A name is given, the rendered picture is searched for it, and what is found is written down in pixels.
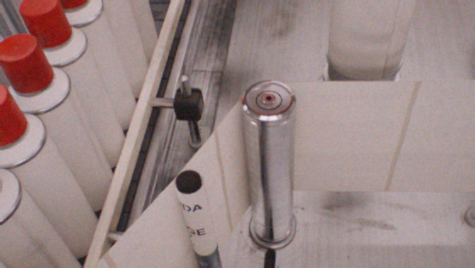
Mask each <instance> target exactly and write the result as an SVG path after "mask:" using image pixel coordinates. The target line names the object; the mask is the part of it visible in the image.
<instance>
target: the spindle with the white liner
mask: <svg viewBox="0 0 475 268"><path fill-rule="evenodd" d="M415 6H416V0H332V12H331V23H330V29H329V35H328V48H327V55H326V56H327V62H326V64H325V66H324V81H399V78H400V73H399V70H400V68H401V66H402V64H403V51H404V49H405V45H406V41H407V35H408V30H409V28H410V25H411V22H412V16H413V13H414V10H415Z"/></svg>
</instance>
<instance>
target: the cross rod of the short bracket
mask: <svg viewBox="0 0 475 268"><path fill-rule="evenodd" d="M174 100H175V99H174V98H151V100H150V106H151V107H152V109H174V107H173V103H174Z"/></svg>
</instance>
